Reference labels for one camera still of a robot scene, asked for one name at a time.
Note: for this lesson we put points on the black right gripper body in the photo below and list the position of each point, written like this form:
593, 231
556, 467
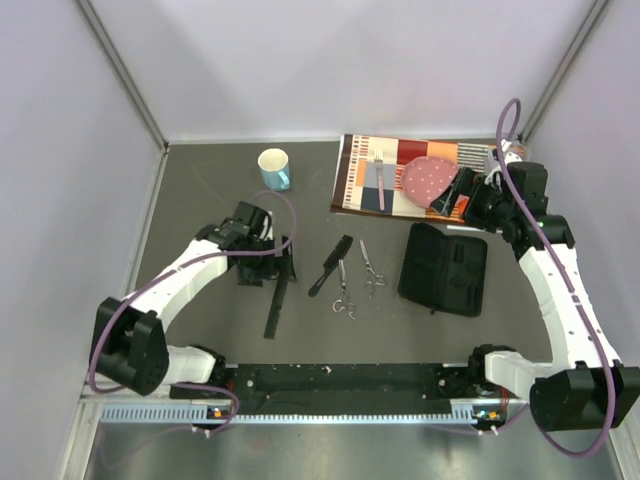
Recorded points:
486, 205

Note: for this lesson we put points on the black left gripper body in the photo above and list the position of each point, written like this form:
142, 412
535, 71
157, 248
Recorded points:
264, 263

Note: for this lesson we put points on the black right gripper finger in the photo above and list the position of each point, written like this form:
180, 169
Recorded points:
445, 203
458, 186

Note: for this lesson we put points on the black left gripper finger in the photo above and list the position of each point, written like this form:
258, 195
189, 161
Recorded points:
286, 263
249, 277

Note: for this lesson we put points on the long black barber comb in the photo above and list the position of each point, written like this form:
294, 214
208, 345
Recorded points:
275, 309

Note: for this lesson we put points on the black zip tool case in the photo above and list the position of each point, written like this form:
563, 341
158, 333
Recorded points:
444, 273

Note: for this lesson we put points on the silver straight scissors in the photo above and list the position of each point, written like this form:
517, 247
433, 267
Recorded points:
373, 279

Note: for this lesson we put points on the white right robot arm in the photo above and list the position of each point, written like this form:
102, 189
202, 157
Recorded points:
586, 386

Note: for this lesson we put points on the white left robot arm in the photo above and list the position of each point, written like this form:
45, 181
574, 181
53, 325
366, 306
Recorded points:
129, 345

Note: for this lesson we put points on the pink polka dot plate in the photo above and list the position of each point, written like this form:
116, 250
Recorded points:
425, 178

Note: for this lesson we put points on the silver thinning scissors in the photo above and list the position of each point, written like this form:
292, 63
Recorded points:
343, 303

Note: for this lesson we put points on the blue ceramic mug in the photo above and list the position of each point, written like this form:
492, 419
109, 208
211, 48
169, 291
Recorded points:
274, 167

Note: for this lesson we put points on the colourful patterned placemat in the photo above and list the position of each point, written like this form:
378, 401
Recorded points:
355, 186

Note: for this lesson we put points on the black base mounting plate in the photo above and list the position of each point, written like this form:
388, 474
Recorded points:
353, 389

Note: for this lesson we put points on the black handled comb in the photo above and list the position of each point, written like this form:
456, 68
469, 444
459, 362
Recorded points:
331, 263

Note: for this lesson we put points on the pink handled fork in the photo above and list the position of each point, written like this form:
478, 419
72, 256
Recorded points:
379, 168

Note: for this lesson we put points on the grey slotted cable duct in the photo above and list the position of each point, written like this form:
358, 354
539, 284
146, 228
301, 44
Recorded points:
202, 414

